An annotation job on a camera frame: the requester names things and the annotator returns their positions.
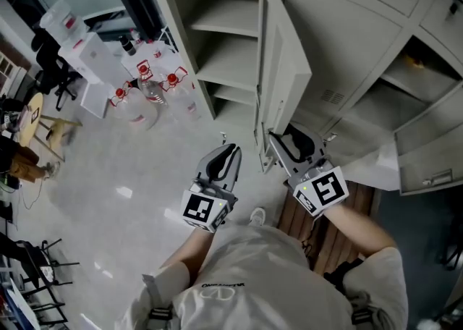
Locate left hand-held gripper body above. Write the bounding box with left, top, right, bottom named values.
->
left=180, top=171, right=239, bottom=234

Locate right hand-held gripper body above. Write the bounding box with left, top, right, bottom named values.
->
left=286, top=161, right=350, bottom=219

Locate grey metal locker cabinet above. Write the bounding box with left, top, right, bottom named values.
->
left=140, top=0, right=463, bottom=148

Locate person's right forearm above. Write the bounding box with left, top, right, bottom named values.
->
left=321, top=203, right=399, bottom=261

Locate person's left forearm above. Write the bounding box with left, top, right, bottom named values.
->
left=158, top=225, right=221, bottom=279

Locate person's white shoe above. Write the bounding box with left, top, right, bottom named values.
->
left=249, top=207, right=267, bottom=228

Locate white flat board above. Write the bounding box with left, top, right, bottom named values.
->
left=341, top=140, right=401, bottom=192

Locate person's white shirt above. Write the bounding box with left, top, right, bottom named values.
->
left=115, top=223, right=409, bottom=330

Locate black flask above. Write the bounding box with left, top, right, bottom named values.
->
left=119, top=35, right=138, bottom=58

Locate white water dispenser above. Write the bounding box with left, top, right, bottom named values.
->
left=57, top=31, right=127, bottom=119

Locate wooden stool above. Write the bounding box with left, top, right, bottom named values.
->
left=35, top=114, right=82, bottom=161

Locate black metal chair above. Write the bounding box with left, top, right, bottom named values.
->
left=0, top=237, right=81, bottom=326

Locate round wooden table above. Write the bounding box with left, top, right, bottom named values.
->
left=16, top=92, right=45, bottom=147

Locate black office chair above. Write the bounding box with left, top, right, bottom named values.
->
left=30, top=27, right=82, bottom=111

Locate clear dispenser water bottle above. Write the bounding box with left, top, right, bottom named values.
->
left=39, top=0, right=87, bottom=49

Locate black cable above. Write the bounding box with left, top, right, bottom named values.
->
left=299, top=212, right=327, bottom=268

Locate grey harness strap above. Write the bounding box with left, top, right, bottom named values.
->
left=142, top=273, right=174, bottom=330

